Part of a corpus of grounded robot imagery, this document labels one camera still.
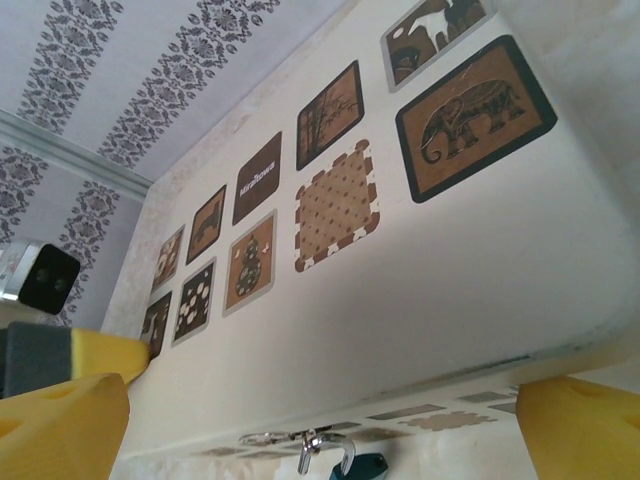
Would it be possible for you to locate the white tin box with pictures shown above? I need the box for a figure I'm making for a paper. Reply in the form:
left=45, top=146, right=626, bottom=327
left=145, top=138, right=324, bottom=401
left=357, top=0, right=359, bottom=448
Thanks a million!
left=112, top=0, right=640, bottom=480

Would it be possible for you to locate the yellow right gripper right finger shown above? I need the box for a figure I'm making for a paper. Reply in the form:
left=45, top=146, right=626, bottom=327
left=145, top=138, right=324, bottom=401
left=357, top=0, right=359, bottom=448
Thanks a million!
left=514, top=375, right=640, bottom=480

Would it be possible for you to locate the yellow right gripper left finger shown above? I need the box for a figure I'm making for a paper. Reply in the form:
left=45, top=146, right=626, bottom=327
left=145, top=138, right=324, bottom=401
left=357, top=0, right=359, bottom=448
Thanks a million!
left=0, top=372, right=131, bottom=480

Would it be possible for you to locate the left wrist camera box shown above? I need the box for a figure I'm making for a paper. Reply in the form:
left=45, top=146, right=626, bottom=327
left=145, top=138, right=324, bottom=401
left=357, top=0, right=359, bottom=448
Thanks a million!
left=0, top=239, right=82, bottom=316

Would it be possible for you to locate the aluminium frame profile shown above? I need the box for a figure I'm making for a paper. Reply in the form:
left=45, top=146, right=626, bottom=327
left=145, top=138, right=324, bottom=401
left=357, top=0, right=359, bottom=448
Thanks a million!
left=0, top=108, right=151, bottom=199

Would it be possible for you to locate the teal padlock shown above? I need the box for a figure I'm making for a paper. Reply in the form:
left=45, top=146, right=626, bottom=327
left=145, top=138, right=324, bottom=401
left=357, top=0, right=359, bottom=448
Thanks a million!
left=329, top=447, right=390, bottom=480

